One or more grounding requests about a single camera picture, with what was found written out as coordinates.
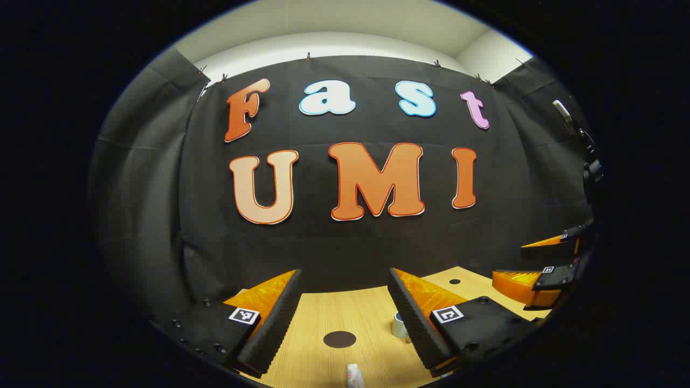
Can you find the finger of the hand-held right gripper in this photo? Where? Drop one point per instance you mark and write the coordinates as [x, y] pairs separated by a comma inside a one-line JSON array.
[[566, 245], [558, 276]]

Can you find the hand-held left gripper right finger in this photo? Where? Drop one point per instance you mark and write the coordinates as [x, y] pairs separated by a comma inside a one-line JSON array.
[[412, 318]]

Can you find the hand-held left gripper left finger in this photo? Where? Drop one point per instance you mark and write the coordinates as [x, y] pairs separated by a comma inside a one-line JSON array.
[[272, 323]]

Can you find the pale green cup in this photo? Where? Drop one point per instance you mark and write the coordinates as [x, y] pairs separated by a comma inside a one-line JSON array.
[[399, 325]]

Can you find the dark round coaster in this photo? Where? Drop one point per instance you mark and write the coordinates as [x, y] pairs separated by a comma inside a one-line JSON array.
[[339, 339]]

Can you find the white toothpaste tube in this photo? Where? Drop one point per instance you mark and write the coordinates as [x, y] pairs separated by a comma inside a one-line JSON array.
[[354, 376]]

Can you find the wooden desktop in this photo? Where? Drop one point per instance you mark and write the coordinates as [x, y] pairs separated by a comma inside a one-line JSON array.
[[323, 312]]

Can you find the black backdrop cloth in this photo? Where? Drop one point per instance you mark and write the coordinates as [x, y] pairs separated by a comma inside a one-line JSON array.
[[334, 248]]

